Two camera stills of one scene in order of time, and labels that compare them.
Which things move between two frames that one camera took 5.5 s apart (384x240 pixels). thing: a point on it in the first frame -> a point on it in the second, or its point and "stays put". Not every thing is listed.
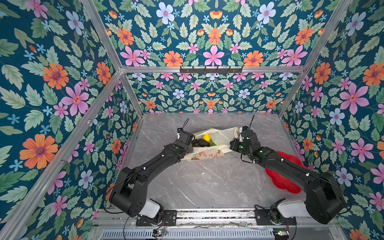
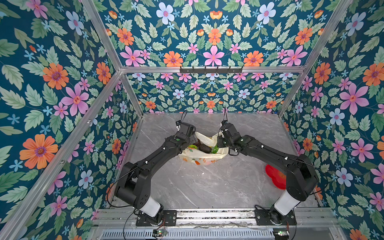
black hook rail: x=211 y=71 stays put
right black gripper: x=233 y=146 -> x=219 y=139
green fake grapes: x=211 y=143 -> x=215 y=149
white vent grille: x=189 y=234 stays put
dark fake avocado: x=201 y=142 -> x=205 y=148
